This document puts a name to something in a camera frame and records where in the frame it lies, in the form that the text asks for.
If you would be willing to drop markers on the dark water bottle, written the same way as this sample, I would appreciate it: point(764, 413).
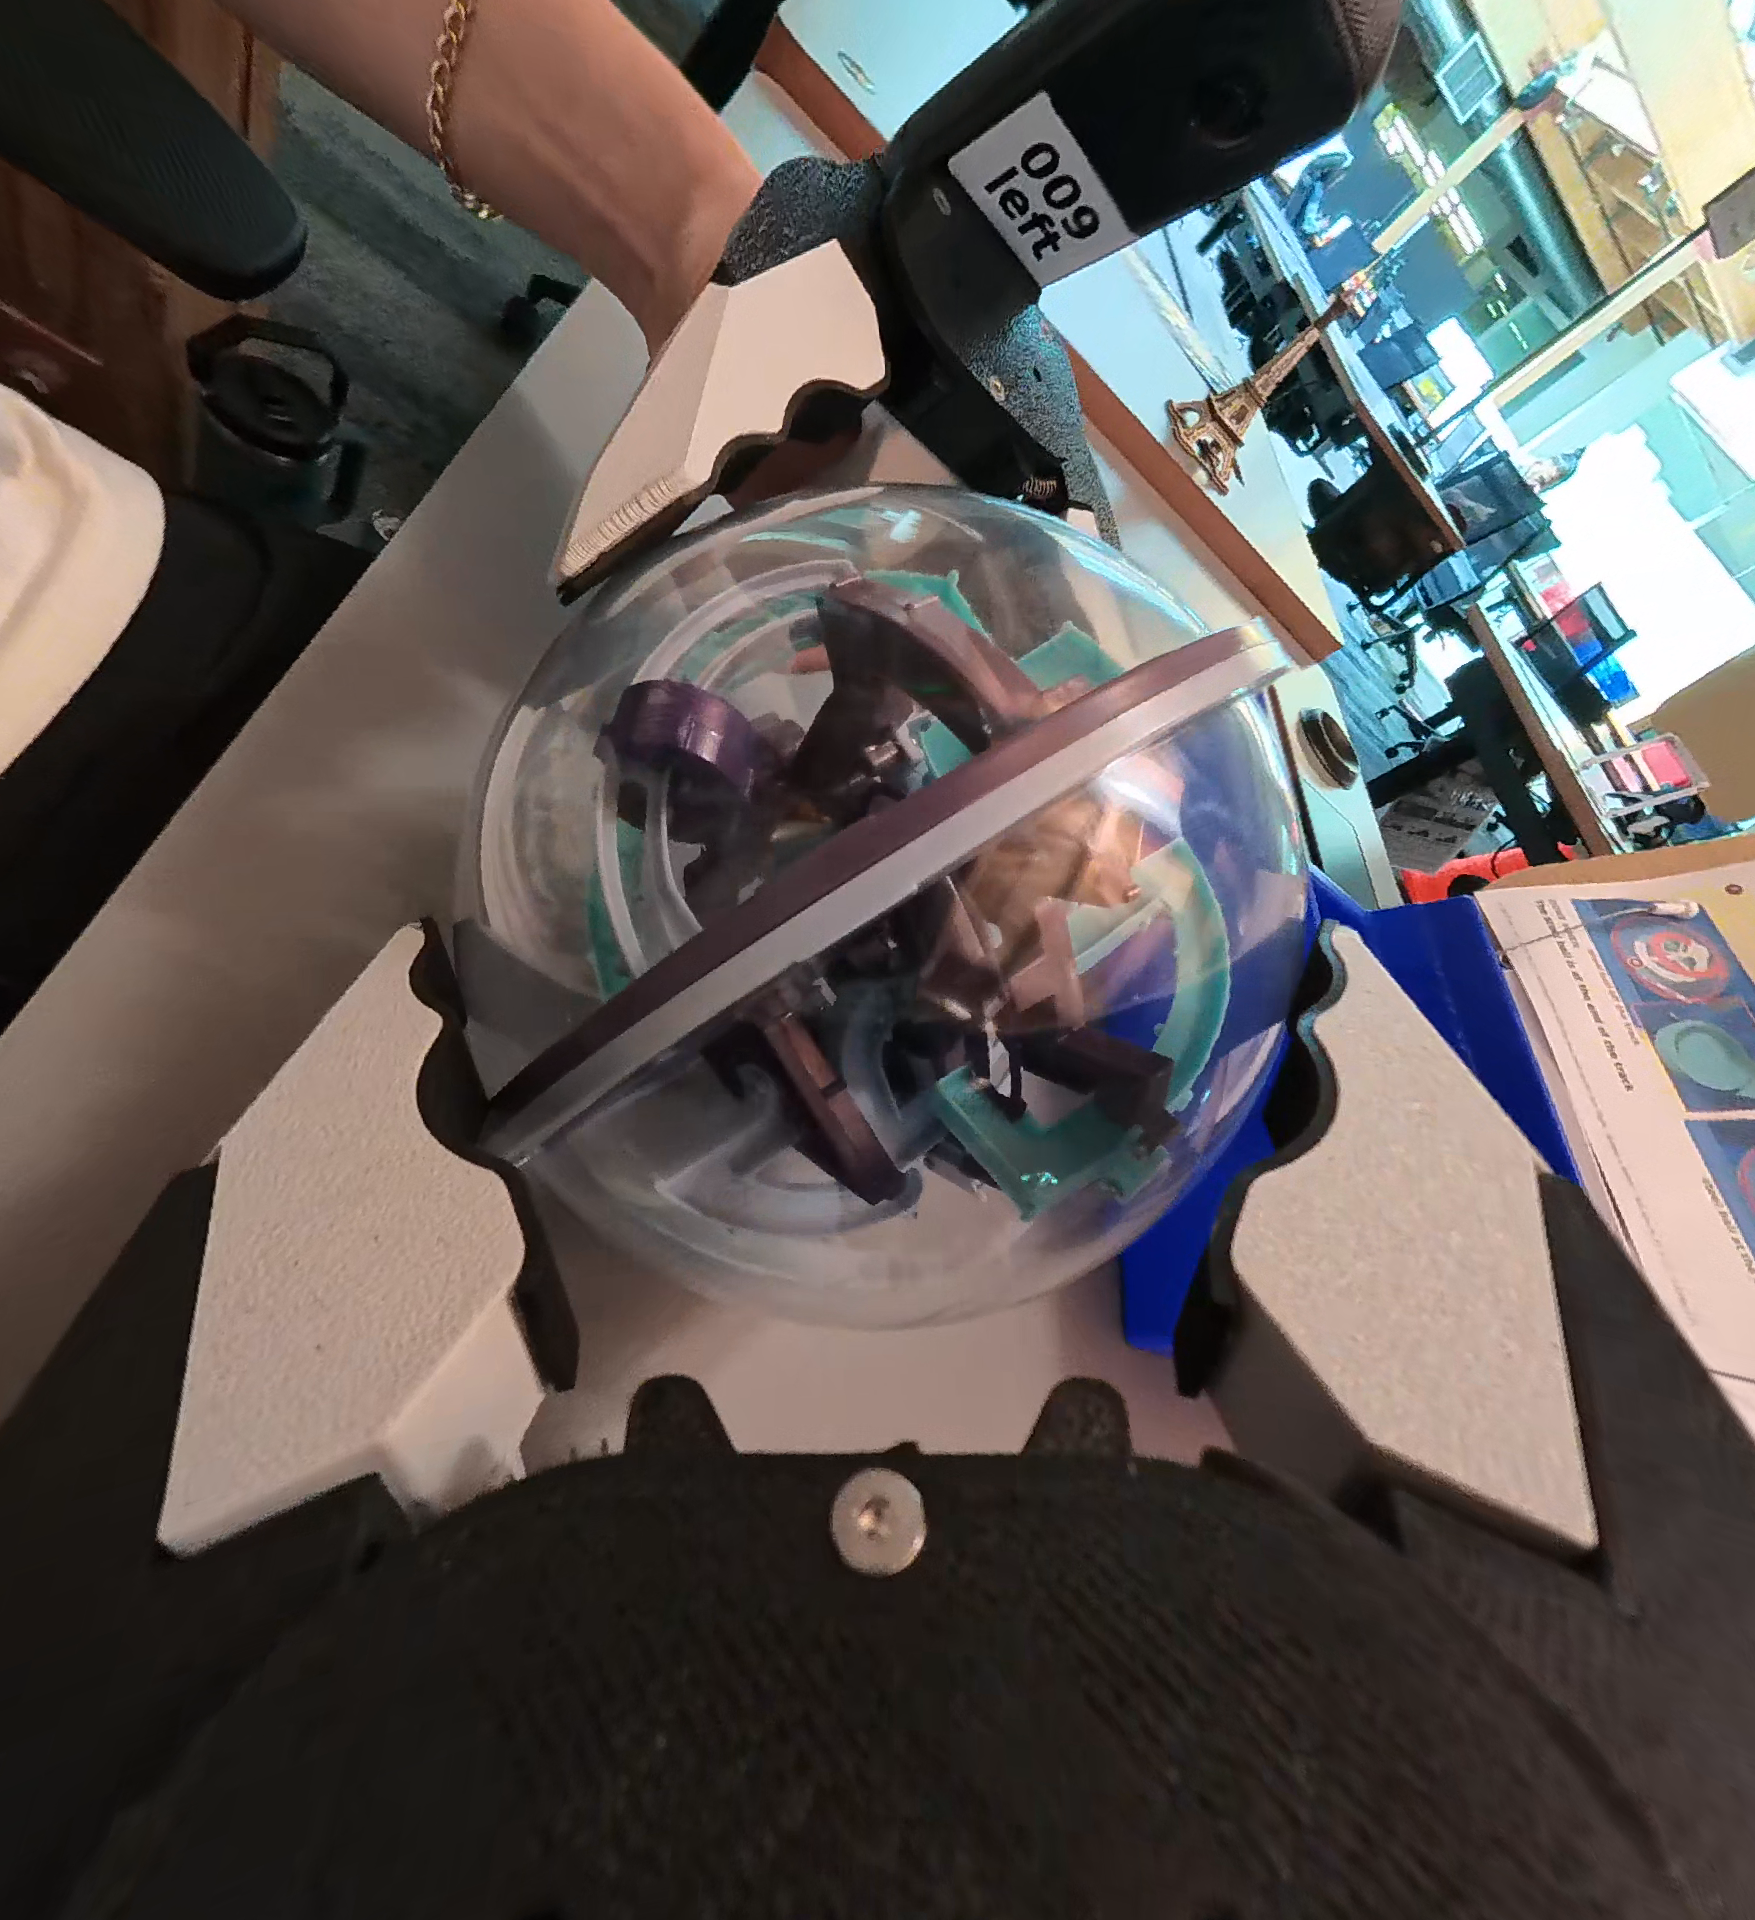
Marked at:
point(270, 419)

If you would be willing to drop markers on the clear plastic maze ball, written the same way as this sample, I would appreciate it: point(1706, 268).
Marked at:
point(880, 902)

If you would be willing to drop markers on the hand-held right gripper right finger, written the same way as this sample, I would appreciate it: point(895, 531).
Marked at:
point(1404, 1273)

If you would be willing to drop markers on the printed instruction sheet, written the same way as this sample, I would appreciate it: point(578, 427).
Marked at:
point(1613, 1201)

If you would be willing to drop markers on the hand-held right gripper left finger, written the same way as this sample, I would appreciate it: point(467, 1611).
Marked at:
point(338, 1273)

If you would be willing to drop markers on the person's dark pants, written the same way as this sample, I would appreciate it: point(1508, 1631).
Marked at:
point(68, 902)

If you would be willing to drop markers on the metal tower model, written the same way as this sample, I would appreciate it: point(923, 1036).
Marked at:
point(1223, 427)

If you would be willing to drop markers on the blue plastic bin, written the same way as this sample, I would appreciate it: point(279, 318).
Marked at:
point(1433, 974)

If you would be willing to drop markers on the person's left hand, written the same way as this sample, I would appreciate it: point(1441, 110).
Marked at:
point(608, 150)

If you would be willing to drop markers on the black round desk grommet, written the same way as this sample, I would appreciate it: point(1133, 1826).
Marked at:
point(1331, 745)

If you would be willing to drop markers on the person's white shirt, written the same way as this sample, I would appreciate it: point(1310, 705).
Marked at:
point(8, 600)

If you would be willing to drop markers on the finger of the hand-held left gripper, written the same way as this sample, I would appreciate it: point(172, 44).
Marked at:
point(729, 390)

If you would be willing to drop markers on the black office chair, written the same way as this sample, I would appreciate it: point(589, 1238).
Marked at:
point(1381, 538)
point(99, 150)

